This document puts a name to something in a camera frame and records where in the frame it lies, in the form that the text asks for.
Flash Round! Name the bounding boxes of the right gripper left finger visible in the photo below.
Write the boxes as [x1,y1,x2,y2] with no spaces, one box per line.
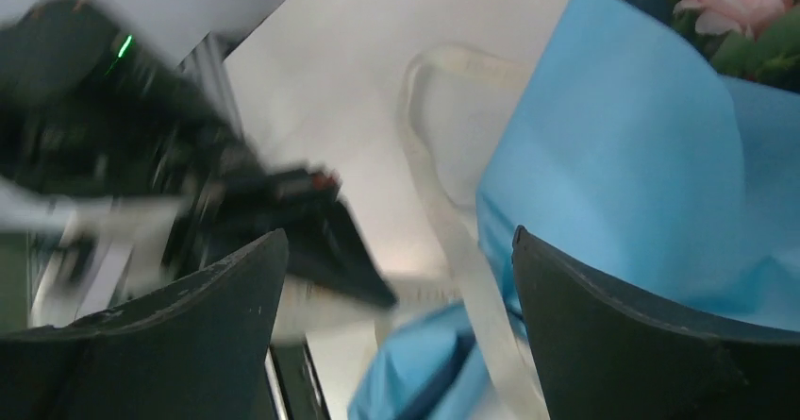
[1,230,289,419]

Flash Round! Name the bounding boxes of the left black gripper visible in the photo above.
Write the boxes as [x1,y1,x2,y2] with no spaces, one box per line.
[156,156,397,309]

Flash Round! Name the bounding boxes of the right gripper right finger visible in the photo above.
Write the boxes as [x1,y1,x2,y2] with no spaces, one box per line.
[512,227,799,419]

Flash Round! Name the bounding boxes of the white printed ribbon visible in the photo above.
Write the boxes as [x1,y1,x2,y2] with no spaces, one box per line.
[275,42,553,420]

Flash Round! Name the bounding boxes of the blue wrapping paper sheet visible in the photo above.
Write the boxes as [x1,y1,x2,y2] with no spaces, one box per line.
[346,0,800,420]

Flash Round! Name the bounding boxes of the pink flower bunch stem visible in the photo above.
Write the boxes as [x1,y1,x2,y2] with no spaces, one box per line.
[668,0,799,92]

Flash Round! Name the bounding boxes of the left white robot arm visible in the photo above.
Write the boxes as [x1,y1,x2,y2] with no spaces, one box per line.
[1,0,397,309]

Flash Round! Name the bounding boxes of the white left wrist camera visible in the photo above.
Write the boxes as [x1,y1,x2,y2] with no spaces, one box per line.
[1,179,192,328]

